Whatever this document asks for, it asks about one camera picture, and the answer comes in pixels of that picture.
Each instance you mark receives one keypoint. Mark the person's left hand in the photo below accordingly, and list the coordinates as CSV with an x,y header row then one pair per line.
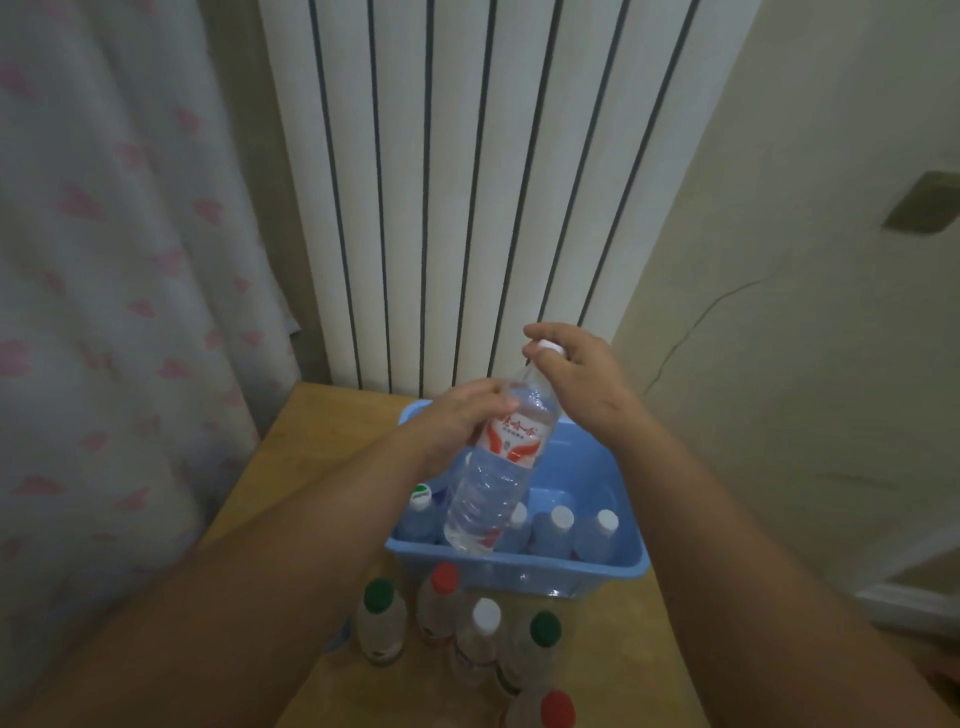
x,y
457,424

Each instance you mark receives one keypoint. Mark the person's right hand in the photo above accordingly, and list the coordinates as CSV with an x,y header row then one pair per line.
x,y
592,382

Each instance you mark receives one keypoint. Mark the white cap red label bottle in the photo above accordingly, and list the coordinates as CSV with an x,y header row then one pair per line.
x,y
480,495

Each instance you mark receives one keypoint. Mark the blue plastic bin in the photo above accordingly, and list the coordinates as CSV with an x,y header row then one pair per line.
x,y
577,457

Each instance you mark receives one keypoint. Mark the tall bottle with white cap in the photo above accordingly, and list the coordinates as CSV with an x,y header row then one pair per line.
x,y
559,525
517,525

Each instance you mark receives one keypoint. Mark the group of plastic water bottles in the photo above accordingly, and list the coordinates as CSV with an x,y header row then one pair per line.
x,y
382,622

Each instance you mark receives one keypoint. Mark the person's left forearm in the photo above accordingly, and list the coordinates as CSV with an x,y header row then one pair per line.
x,y
225,615

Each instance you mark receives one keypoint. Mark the person's right forearm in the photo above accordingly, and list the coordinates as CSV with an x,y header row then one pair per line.
x,y
750,600

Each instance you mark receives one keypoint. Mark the wooden table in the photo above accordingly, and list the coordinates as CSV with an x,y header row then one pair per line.
x,y
315,442

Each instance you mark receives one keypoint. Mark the white ribbed radiator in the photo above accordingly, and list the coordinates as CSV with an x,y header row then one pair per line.
x,y
450,187

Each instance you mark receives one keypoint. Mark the pink heart print curtain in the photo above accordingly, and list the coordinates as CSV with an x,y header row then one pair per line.
x,y
112,300

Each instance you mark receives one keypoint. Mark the grey wall plate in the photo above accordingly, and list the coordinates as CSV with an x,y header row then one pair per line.
x,y
926,204

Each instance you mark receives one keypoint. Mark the white door frame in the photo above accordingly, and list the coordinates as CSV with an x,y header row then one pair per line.
x,y
907,607

